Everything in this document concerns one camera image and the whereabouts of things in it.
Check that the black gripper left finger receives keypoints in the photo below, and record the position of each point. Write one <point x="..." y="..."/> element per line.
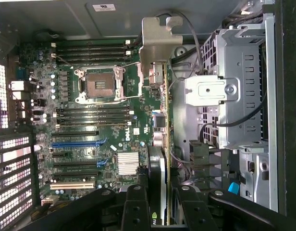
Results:
<point x="136" y="209"/>

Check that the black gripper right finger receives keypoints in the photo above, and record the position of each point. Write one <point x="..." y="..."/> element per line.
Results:
<point x="196" y="209"/>

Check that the silver chipset heatsink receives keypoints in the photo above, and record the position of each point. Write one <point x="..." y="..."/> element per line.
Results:
<point x="128" y="163"/>

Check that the black plastic holder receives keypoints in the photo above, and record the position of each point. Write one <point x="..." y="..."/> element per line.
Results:
<point x="199" y="156"/>

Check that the white expansion slot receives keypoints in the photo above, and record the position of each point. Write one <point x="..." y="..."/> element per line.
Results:
<point x="72" y="185"/>

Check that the silver disk bay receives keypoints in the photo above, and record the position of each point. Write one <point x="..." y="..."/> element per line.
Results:
<point x="261" y="168"/>

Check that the white power connector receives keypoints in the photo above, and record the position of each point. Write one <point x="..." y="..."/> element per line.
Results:
<point x="49" y="200"/>

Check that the blue expansion slot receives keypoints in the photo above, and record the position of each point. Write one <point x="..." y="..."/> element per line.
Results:
<point x="76" y="144"/>

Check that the green motherboard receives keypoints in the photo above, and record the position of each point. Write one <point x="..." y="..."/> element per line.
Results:
<point x="138" y="115"/>

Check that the short black expansion slot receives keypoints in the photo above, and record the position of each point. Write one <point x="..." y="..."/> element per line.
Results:
<point x="59" y="155"/>

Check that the RAM slot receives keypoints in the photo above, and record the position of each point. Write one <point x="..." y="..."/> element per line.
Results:
<point x="90" y="109"/>
<point x="90" y="44"/>
<point x="90" y="60"/>
<point x="90" y="49"/>
<point x="90" y="119"/>
<point x="90" y="55"/>
<point x="90" y="114"/>

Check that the locking lever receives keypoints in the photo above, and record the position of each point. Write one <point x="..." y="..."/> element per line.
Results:
<point x="128" y="65"/>
<point x="130" y="97"/>

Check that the CPU socket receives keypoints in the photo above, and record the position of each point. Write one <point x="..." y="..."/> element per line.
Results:
<point x="100" y="85"/>

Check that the silver drive cage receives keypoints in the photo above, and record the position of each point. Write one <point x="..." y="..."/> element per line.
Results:
<point x="244" y="72"/>

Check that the silver rear port block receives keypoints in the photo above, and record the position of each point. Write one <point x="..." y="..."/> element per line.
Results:
<point x="17" y="86"/>

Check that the open black PC case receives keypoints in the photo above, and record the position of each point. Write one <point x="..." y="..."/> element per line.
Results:
<point x="114" y="24"/>

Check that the white case label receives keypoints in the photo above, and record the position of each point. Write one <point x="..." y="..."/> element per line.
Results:
<point x="103" y="7"/>

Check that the silver metal bracket plate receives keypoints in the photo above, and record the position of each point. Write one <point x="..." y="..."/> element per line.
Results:
<point x="210" y="90"/>

